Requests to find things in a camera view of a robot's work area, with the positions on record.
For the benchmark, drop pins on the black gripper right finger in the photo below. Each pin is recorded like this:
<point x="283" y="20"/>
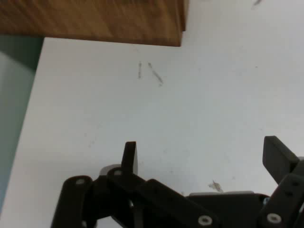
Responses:
<point x="276" y="156"/>

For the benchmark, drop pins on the brown wooden drawer cabinet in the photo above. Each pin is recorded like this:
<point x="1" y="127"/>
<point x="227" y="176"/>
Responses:
<point x="95" y="19"/>

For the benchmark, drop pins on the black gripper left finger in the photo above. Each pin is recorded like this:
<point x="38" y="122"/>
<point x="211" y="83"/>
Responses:
<point x="129" y="158"/>

